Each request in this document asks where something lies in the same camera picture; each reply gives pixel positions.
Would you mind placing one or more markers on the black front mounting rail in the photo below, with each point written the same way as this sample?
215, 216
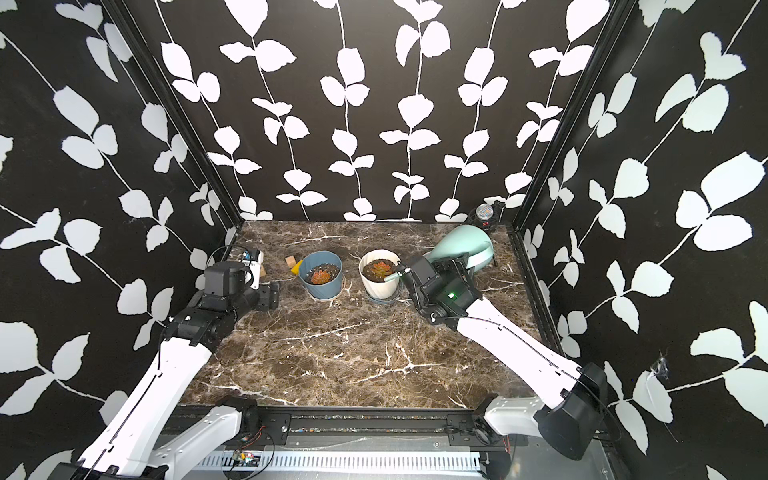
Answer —
457, 426

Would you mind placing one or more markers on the orange red succulent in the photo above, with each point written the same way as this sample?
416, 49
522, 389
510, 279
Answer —
320, 276

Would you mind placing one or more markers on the blue ribbed plant pot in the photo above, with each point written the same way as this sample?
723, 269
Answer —
325, 260

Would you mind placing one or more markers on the blue saucer under cream pot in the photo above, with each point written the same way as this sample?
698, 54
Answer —
384, 301

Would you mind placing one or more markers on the white slotted cable duct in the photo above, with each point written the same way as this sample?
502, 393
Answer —
377, 462

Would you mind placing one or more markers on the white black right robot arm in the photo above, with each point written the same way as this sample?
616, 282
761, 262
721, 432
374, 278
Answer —
568, 404

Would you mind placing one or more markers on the red green succulent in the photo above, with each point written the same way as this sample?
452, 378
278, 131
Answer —
378, 270

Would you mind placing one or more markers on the yellow wooden block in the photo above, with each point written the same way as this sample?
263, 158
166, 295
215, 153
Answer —
296, 267

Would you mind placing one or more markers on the cream ribbed plant pot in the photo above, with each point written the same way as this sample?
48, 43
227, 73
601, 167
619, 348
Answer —
379, 290

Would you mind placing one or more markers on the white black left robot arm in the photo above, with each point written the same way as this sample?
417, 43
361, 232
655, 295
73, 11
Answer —
128, 448

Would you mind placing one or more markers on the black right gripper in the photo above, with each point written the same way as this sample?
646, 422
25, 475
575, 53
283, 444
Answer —
461, 272

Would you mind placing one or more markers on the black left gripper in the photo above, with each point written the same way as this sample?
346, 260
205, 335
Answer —
269, 295

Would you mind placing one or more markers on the red microphone on tripod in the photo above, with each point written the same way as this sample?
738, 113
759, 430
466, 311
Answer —
487, 216

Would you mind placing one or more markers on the mint green watering can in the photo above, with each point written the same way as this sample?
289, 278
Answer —
466, 241

